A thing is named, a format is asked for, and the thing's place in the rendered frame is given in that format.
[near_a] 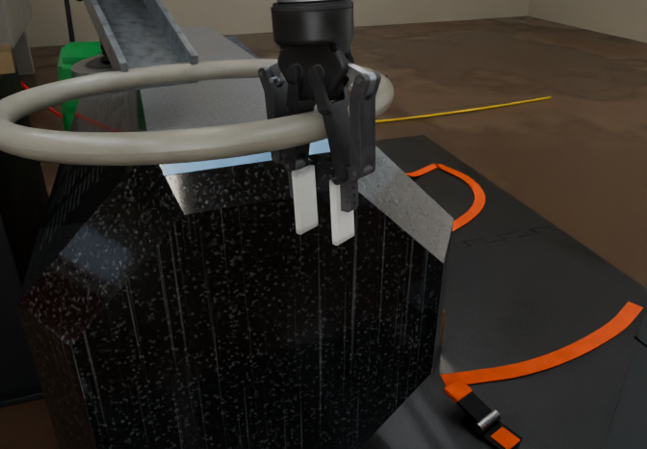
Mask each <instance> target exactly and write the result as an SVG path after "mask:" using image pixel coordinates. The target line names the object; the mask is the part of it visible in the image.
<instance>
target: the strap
mask: <svg viewBox="0 0 647 449"><path fill-rule="evenodd" d="M437 168H438V169H441V170H443V171H445V172H449V173H451V174H453V175H455V176H457V177H459V178H461V179H462V180H464V181H465V182H466V183H467V184H468V185H469V186H470V187H471V189H472V190H473V192H474V195H475V201H474V203H473V205H472V207H471V208H470V209H469V210H468V211H467V212H466V213H465V214H464V215H462V216H461V217H459V218H458V219H456V220H455V221H453V231H455V230H457V229H458V228H460V227H462V226H463V225H465V224H467V223H469V222H470V221H471V220H473V219H474V217H475V216H476V215H477V214H478V213H479V212H480V211H481V210H482V208H483V206H484V204H485V194H484V192H483V190H482V189H481V187H480V186H479V185H478V183H477V182H476V181H475V180H474V179H472V178H471V177H469V176H468V175H466V174H464V173H462V172H458V171H456V170H454V169H451V168H449V167H447V166H444V165H442V164H438V165H436V164H431V165H429V166H427V167H424V168H422V169H420V170H418V171H415V172H411V173H407V175H409V176H419V175H422V174H425V173H427V172H431V171H433V170H435V169H437ZM642 309H643V307H642V306H639V305H637V304H633V303H630V302H627V304H626V305H625V306H624V307H623V308H622V309H621V310H620V312H619V313H618V314H617V315H616V316H615V317H614V318H613V319H612V320H611V321H609V322H608V323H607V324H605V325H604V326H603V327H601V328H599V329H598V330H596V331H594V332H592V333H590V334H589V335H588V336H586V337H584V338H582V339H580V340H578V341H576V342H574V343H572V344H570V345H568V346H566V347H564V348H561V349H559V350H557V351H554V352H552V353H549V354H546V355H544V356H542V357H536V358H533V359H530V360H526V361H522V362H518V363H514V364H509V365H505V366H499V367H493V368H486V369H479V370H472V371H464V372H457V373H450V374H443V375H440V376H441V378H442V380H443V382H444V384H445V386H448V385H449V384H451V383H453V382H454V381H456V380H457V379H459V378H460V379H461V380H462V381H464V382H465V383H466V384H473V383H486V382H494V381H500V380H506V379H512V378H517V377H521V376H526V375H529V374H532V373H536V372H540V371H543V370H546V369H549V368H552V367H555V366H558V365H560V364H562V363H565V362H567V361H570V360H572V359H574V358H576V357H580V356H582V355H584V354H586V353H588V352H590V351H592V350H593V349H595V348H597V347H599V346H601V345H602V344H604V343H606V342H608V341H609V340H611V338H613V337H614V336H616V335H617V334H619V333H620V332H621V331H623V330H624V329H625V328H626V327H628V326H629V325H630V323H631V322H632V321H633V320H634V319H635V317H636V316H637V315H638V314H639V312H640V311H641V310H642Z"/></svg>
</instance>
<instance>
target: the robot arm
mask: <svg viewBox="0 0 647 449"><path fill-rule="evenodd" d="M271 10H272V32H273V40H274V42H275V43H276V44H278V45H280V52H279V56H278V59H277V63H276V64H274V65H272V66H265V67H260V68H259V70H258V75H259V78H260V81H261V84H262V87H263V89H264V93H265V101H266V110H267V119H275V118H281V117H286V116H291V115H296V114H301V113H306V112H310V111H314V107H315V105H316V104H317V109H318V112H319V113H320V114H322V115H323V122H324V127H325V131H326V136H327V140H328V144H329V149H330V153H331V158H332V162H333V167H334V170H335V175H336V177H334V178H332V179H330V180H329V193H330V211H331V230H332V244H333V245H335V246H338V245H340V244H342V243H343V242H345V241H347V240H348V239H349V238H351V237H353V236H354V217H353V210H354V209H356V208H357V206H358V179H359V178H361V177H364V176H366V175H368V174H370V173H372V172H374V171H375V96H376V93H377V90H378V86H379V83H380V80H381V75H380V73H379V72H378V71H377V70H373V71H367V70H365V69H363V68H362V67H360V66H357V65H356V63H355V59H354V57H353V55H352V52H351V48H350V45H351V41H352V39H353V36H354V22H353V2H350V0H277V3H273V4H272V7H271ZM348 81H349V85H348V89H349V91H350V97H349V96H348V91H347V83H348ZM332 100H335V101H333V102H329V101H332ZM348 107H349V112H348ZM309 148H310V144H307V145H299V146H295V147H290V148H285V149H280V150H276V151H271V155H272V160H273V161H274V163H281V164H282V165H284V167H285V169H286V171H288V176H289V184H290V185H289V188H290V195H291V198H293V199H294V206H295V218H296V231H297V234H302V233H304V232H306V231H308V230H310V229H312V228H314V227H316V226H317V225H318V210H317V194H316V178H315V166H314V165H308V164H310V163H312V161H313V160H311V159H309V158H308V157H309ZM306 165H307V166H306Z"/></svg>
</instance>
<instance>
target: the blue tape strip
mask: <svg viewBox="0 0 647 449"><path fill-rule="evenodd" d="M325 152H330V149H329V144H328V140H327V139H325V140H321V141H317V142H315V143H311V144H310V148H309V155H311V154H318V153H325ZM270 160H272V155H271V153H270V152H265V153H259V154H253V155H248V156H241V157H234V158H226V159H219V160H210V161H201V162H191V163H179V164H164V165H162V169H163V174H164V175H169V174H176V173H182V172H195V171H202V170H209V169H215V168H223V167H230V166H237V165H243V164H250V163H257V162H264V161H270Z"/></svg>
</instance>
